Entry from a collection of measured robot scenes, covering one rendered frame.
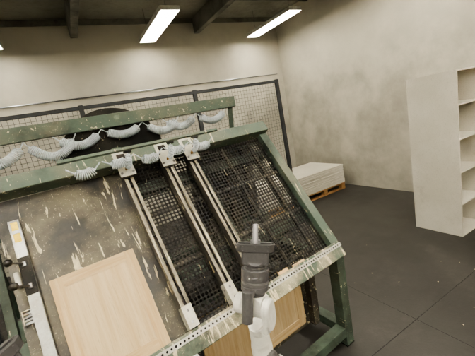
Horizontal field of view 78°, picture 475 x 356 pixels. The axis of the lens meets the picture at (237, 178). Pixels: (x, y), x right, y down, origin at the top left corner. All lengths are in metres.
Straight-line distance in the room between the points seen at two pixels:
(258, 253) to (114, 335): 1.08
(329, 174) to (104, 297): 5.56
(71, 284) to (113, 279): 0.20
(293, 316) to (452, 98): 3.08
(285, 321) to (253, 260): 1.66
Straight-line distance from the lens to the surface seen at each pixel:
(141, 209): 1.95
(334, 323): 2.87
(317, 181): 6.41
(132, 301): 1.84
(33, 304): 1.85
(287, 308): 2.54
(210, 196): 2.09
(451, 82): 4.33
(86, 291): 1.86
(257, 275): 0.94
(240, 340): 2.34
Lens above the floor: 1.99
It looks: 11 degrees down
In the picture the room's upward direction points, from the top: 11 degrees counter-clockwise
